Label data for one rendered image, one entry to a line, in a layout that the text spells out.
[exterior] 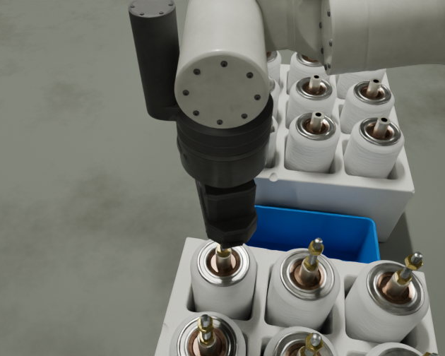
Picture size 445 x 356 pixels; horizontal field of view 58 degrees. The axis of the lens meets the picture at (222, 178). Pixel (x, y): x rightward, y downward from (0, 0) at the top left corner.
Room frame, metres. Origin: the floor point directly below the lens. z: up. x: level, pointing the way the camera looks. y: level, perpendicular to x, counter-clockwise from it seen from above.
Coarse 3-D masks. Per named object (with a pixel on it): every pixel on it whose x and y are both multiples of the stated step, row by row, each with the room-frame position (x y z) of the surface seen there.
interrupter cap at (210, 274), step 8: (208, 248) 0.30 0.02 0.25; (232, 248) 0.30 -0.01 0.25; (240, 248) 0.30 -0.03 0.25; (200, 256) 0.29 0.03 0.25; (208, 256) 0.29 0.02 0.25; (232, 256) 0.29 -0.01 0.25; (240, 256) 0.29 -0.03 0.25; (248, 256) 0.29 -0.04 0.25; (200, 264) 0.28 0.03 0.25; (208, 264) 0.28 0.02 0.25; (232, 264) 0.28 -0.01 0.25; (240, 264) 0.28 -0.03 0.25; (248, 264) 0.28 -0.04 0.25; (200, 272) 0.27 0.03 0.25; (208, 272) 0.27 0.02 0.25; (216, 272) 0.27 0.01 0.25; (224, 272) 0.27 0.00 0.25; (232, 272) 0.27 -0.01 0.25; (240, 272) 0.27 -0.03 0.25; (208, 280) 0.25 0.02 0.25; (216, 280) 0.25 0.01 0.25; (224, 280) 0.25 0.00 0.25; (232, 280) 0.25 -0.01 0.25; (240, 280) 0.25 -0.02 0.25
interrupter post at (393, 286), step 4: (392, 276) 0.25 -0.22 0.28; (392, 280) 0.24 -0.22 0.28; (388, 284) 0.24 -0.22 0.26; (392, 284) 0.24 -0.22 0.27; (396, 284) 0.24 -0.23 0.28; (400, 284) 0.23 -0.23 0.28; (408, 284) 0.23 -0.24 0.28; (388, 288) 0.24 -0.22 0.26; (392, 288) 0.24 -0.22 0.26; (396, 288) 0.23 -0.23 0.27; (400, 288) 0.23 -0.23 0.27; (404, 288) 0.23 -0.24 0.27; (392, 292) 0.23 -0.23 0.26; (396, 292) 0.23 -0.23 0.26; (400, 292) 0.23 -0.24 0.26
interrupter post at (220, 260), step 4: (216, 248) 0.29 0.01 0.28; (216, 252) 0.28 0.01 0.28; (216, 256) 0.28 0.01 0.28; (220, 256) 0.27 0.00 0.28; (224, 256) 0.27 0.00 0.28; (228, 256) 0.28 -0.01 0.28; (216, 260) 0.28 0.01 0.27; (220, 260) 0.27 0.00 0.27; (224, 260) 0.27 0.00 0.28; (228, 260) 0.27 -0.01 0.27; (216, 264) 0.28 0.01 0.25; (220, 264) 0.27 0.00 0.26; (224, 264) 0.27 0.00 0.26; (228, 264) 0.27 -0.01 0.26; (224, 268) 0.27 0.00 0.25
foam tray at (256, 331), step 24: (192, 240) 0.36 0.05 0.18; (264, 264) 0.32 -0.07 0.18; (336, 264) 0.32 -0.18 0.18; (360, 264) 0.32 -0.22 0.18; (192, 288) 0.29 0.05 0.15; (264, 288) 0.28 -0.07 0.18; (168, 312) 0.24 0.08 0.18; (192, 312) 0.24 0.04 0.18; (264, 312) 0.24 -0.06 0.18; (336, 312) 0.24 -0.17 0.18; (168, 336) 0.20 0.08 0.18; (264, 336) 0.20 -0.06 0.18; (336, 336) 0.20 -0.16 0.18; (408, 336) 0.21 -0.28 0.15; (432, 336) 0.20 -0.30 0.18
